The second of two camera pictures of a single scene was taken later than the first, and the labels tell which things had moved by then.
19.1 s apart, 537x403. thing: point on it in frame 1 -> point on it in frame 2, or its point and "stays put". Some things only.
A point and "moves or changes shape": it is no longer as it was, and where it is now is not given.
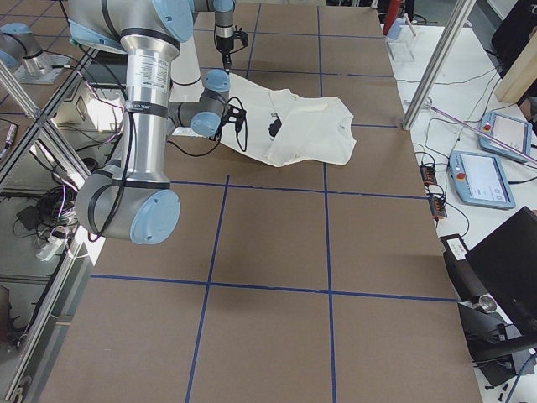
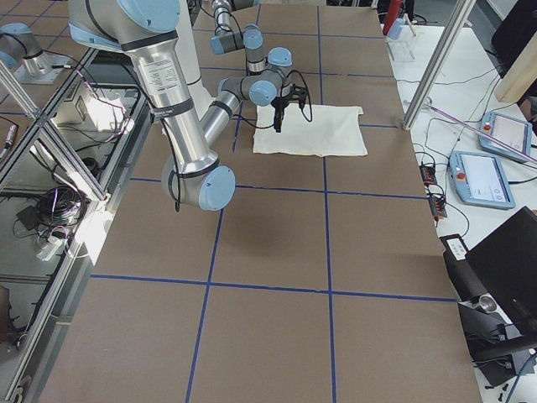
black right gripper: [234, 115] -> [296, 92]
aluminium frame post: [461, 11] stays put
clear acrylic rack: [403, 49] stays put
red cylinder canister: [394, 6] stays put
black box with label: [466, 283] stays put
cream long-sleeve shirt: [286, 129] moves or changes shape
